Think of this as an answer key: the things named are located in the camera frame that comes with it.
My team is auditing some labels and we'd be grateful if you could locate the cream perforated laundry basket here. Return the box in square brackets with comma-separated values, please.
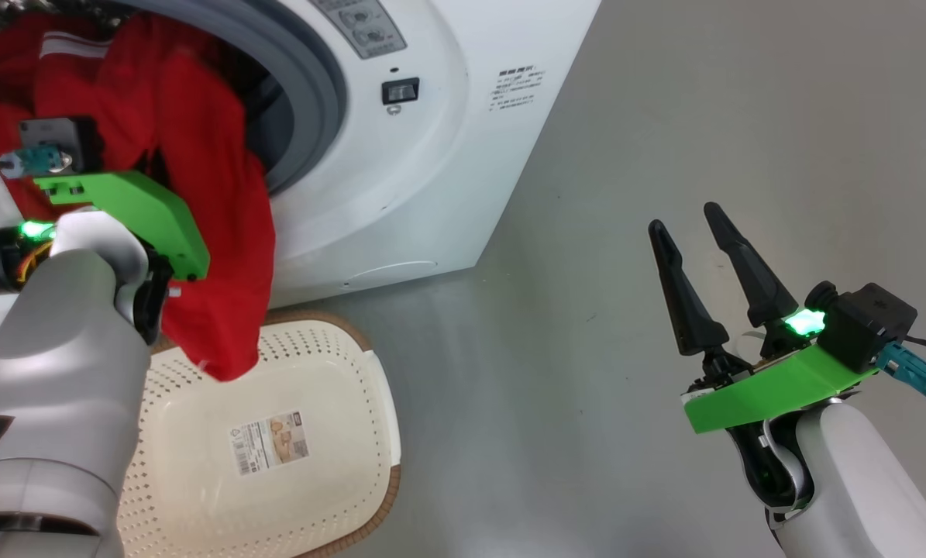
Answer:
[114, 310, 401, 558]

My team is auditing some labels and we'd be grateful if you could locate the white front-load washing machine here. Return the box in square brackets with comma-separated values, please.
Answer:
[0, 0, 603, 311]

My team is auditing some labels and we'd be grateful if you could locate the red garment with white trim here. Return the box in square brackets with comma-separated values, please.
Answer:
[0, 12, 276, 383]

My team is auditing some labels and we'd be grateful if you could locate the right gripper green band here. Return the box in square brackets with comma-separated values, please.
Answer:
[649, 202, 878, 435]

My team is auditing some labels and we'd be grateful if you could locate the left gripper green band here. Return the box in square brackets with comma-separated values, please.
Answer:
[33, 172, 210, 346]

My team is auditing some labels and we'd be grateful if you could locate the teal left camera cable plug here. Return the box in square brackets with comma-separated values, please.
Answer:
[0, 149, 73, 180]

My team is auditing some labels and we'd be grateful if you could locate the teal right camera cable plug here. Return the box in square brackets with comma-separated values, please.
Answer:
[877, 343, 926, 412]

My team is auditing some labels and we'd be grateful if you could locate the teal camera cable plug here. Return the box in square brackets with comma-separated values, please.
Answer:
[0, 149, 73, 180]
[877, 343, 926, 412]

